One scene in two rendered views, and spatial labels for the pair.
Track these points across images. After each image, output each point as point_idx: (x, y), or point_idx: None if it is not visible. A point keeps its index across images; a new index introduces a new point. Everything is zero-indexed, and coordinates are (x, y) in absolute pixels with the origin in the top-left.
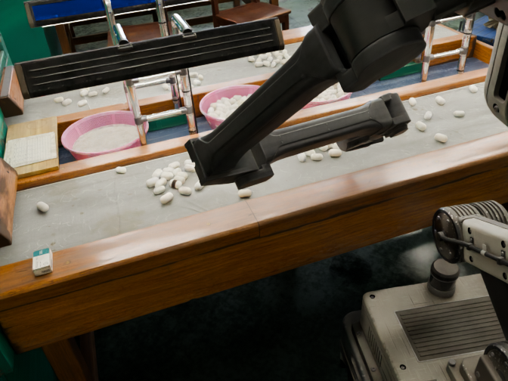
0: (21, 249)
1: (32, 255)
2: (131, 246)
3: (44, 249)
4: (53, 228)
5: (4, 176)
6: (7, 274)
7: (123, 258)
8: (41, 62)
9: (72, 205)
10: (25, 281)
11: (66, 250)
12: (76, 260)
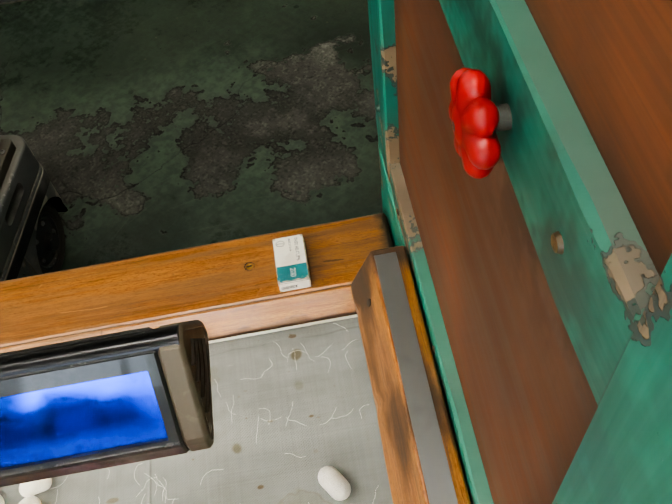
0: (362, 353)
1: (335, 331)
2: (130, 283)
3: (286, 279)
4: (301, 405)
5: (407, 485)
6: (357, 258)
7: (149, 259)
8: (81, 341)
9: (260, 485)
10: (321, 236)
11: (252, 295)
12: (233, 268)
